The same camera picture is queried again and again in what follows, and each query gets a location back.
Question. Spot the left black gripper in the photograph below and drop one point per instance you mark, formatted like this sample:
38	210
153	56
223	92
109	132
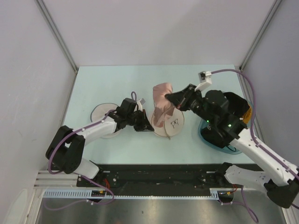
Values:
145	125

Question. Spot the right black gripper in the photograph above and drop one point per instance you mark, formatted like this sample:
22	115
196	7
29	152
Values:
180	99

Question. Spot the pink bra from bag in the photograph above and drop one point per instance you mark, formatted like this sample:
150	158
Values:
163	108

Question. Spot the pink mesh laundry bag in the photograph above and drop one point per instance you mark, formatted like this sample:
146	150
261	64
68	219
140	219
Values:
171	126

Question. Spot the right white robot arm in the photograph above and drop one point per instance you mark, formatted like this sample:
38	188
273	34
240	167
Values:
234	174

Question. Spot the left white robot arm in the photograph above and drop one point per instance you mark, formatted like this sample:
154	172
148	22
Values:
65	153

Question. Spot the grey-trimmed mesh laundry bag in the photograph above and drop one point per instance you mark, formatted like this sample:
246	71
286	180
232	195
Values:
102	114

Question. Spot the black bra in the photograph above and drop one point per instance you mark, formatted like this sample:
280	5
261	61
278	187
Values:
228	110

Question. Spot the yellow garment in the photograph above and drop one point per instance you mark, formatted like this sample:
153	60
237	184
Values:
247	115

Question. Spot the teal plastic basin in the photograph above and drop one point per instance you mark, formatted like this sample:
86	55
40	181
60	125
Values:
237	106

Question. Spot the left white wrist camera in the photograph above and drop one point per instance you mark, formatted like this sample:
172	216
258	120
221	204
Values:
140	104

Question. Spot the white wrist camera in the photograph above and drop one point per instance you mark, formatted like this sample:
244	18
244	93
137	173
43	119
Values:
205	80
140	104

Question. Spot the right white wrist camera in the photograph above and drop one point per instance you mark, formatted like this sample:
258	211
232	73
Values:
205	80

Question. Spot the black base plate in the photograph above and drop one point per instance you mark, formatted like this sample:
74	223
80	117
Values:
160	180

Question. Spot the aluminium side rail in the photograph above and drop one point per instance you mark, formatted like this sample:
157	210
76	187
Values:
280	182

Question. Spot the white slotted cable duct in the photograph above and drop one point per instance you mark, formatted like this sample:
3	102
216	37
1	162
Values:
99	194

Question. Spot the right aluminium frame post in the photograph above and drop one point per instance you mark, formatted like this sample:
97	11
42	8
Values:
265	24

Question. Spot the aluminium frame post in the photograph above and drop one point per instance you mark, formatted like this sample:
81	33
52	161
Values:
265	24
57	34

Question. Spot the left aluminium frame post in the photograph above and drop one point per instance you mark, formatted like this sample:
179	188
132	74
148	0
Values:
57	34

